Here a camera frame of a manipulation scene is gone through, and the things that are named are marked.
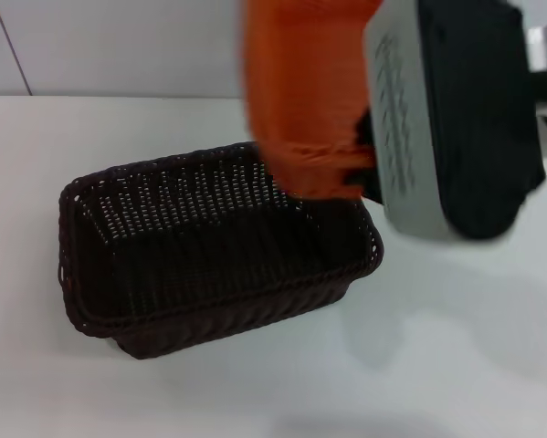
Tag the dark brown wicker basket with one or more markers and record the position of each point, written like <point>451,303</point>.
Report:
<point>200,255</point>

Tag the grey black right gripper body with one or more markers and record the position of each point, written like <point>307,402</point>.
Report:
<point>460,128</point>

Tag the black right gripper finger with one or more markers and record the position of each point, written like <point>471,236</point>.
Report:
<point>364,130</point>
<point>362,182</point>

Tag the orange wicker basket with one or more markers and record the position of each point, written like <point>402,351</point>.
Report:
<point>300,82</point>

